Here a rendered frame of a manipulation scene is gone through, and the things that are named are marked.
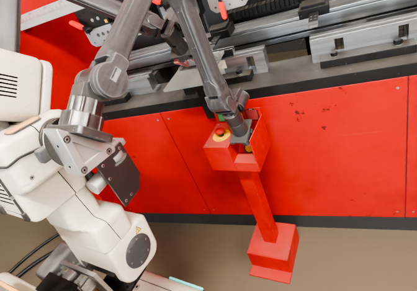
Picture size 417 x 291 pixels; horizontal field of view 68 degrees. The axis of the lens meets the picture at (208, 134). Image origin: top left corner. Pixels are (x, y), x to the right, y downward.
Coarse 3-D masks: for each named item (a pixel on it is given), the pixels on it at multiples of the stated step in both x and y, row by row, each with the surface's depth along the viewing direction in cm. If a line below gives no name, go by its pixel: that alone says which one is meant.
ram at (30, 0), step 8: (24, 0) 136; (32, 0) 135; (40, 0) 134; (48, 0) 133; (56, 0) 132; (24, 8) 139; (32, 8) 138; (64, 8) 133; (72, 8) 132; (80, 8) 131; (40, 16) 139; (48, 16) 138; (56, 16) 137; (24, 24) 145; (32, 24) 143
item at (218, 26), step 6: (216, 24) 150; (222, 24) 146; (228, 24) 146; (210, 30) 145; (216, 30) 144; (222, 30) 142; (228, 30) 142; (216, 36) 145; (222, 36) 144; (228, 36) 143; (210, 42) 140; (216, 42) 138
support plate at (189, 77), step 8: (216, 56) 125; (176, 72) 126; (184, 72) 123; (192, 72) 120; (176, 80) 119; (184, 80) 116; (192, 80) 114; (200, 80) 111; (168, 88) 115; (176, 88) 113; (184, 88) 112
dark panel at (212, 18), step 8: (256, 0) 161; (264, 0) 160; (208, 8) 170; (208, 16) 173; (216, 16) 172; (208, 24) 176; (136, 40) 196; (144, 40) 195; (152, 40) 193; (160, 40) 191; (136, 48) 200
